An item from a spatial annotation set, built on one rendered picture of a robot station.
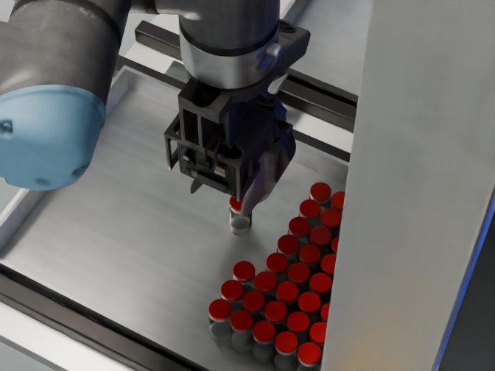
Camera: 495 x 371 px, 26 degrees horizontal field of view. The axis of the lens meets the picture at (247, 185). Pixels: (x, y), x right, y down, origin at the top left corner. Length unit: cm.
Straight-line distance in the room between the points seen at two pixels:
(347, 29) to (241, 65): 45
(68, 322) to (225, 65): 33
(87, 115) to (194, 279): 40
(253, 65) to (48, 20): 18
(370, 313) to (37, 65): 25
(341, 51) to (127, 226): 32
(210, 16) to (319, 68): 45
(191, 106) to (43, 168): 18
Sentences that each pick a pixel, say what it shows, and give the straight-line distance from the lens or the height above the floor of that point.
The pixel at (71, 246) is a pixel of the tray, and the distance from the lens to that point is 107.
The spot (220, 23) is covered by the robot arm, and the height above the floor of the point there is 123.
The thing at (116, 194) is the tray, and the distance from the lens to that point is 109.
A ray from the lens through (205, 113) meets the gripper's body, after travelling 82.
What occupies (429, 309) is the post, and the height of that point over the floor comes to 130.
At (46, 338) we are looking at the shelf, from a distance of 103.
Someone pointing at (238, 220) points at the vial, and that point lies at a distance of 104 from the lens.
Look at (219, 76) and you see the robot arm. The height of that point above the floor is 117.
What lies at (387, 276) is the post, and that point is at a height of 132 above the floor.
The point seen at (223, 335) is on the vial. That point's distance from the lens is 99.
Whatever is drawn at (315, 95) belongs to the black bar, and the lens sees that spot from 114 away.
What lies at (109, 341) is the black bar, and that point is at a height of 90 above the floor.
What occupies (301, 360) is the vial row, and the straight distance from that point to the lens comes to 95.
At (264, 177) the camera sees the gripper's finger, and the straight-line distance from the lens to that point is 95.
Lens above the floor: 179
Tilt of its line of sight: 56 degrees down
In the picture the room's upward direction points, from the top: straight up
